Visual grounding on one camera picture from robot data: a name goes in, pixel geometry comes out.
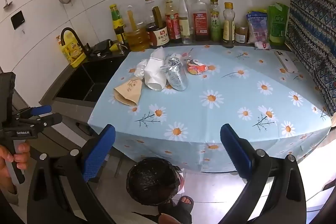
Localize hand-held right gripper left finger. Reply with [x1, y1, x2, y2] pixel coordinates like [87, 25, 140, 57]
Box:
[26, 124, 117, 224]

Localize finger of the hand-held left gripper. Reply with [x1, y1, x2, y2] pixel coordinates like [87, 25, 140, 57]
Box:
[20, 105, 52, 119]
[24, 113, 63, 133]

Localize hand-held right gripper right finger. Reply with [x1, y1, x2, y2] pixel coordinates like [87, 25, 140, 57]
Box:
[220, 124, 311, 224]

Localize bin with black liner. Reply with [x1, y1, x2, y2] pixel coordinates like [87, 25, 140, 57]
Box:
[126, 157, 184, 207]

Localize brown paper bag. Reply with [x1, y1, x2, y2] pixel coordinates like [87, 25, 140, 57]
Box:
[113, 76, 143, 107]

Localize red orange snack wrapper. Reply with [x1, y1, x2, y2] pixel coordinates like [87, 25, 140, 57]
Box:
[186, 58, 210, 75]

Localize white plastic bag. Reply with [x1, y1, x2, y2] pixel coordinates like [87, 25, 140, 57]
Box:
[134, 58, 148, 80]

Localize silver foil bag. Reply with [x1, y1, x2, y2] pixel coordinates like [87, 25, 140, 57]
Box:
[161, 54, 188, 91]

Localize white cloth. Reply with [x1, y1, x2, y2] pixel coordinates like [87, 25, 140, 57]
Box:
[144, 47, 166, 90]

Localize person's left hand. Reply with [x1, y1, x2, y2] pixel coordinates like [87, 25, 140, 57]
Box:
[0, 142, 31, 195]

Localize blue daisy print tablecloth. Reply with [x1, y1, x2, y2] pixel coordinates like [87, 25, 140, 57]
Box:
[87, 45, 332, 173]

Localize black kitchen sink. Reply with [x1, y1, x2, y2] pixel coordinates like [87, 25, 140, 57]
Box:
[54, 61, 126, 104]

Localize yellow oil jug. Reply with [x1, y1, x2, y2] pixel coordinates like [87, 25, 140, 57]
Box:
[60, 30, 87, 68]

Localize person's foot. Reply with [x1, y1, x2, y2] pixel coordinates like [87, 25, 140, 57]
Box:
[177, 196, 192, 207]

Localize black faucet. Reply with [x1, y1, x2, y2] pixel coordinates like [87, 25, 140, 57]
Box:
[60, 27, 91, 56]

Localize black sandal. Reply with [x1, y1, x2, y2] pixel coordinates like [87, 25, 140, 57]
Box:
[157, 196, 195, 224]

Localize black cloth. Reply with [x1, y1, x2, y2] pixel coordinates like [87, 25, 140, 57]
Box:
[91, 39, 117, 55]

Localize white smartphone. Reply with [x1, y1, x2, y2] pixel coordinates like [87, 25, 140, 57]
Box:
[274, 49, 299, 74]

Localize small pink white packet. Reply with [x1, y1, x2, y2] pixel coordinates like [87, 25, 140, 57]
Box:
[254, 41, 271, 51]

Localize small glass jar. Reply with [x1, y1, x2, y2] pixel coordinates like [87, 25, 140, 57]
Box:
[235, 25, 248, 44]

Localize green label sauce bottle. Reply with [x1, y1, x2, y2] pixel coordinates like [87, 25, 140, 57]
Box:
[109, 4, 128, 45]

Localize clear amber oil container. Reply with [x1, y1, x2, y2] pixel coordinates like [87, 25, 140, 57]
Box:
[124, 5, 149, 52]

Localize pale label bottle yellow cap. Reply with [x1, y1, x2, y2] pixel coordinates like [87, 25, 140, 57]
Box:
[223, 2, 235, 48]

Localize green pepper oil bottle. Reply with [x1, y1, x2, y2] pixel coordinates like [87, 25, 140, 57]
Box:
[209, 0, 223, 42]

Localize dark soy sauce bottle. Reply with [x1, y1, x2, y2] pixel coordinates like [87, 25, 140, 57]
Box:
[144, 0, 170, 46]

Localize clear bottle red label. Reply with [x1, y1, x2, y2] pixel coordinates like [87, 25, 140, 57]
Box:
[190, 0, 210, 42]

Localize green packet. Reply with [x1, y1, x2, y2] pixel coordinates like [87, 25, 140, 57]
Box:
[267, 2, 290, 46]

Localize clear bottle yellow cap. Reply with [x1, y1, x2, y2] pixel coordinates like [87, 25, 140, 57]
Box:
[177, 0, 194, 45]

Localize brown bottle red label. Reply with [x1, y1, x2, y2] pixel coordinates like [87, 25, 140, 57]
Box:
[164, 0, 181, 43]

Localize blue patterned cloth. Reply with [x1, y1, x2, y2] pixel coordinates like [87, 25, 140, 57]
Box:
[285, 0, 336, 117]

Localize black wall switch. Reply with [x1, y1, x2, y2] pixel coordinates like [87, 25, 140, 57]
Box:
[10, 10, 26, 29]

